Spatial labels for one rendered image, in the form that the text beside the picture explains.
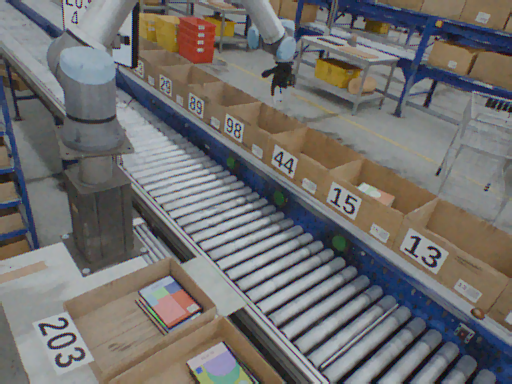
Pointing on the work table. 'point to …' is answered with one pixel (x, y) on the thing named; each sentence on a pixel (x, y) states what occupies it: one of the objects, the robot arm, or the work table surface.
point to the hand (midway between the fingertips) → (276, 101)
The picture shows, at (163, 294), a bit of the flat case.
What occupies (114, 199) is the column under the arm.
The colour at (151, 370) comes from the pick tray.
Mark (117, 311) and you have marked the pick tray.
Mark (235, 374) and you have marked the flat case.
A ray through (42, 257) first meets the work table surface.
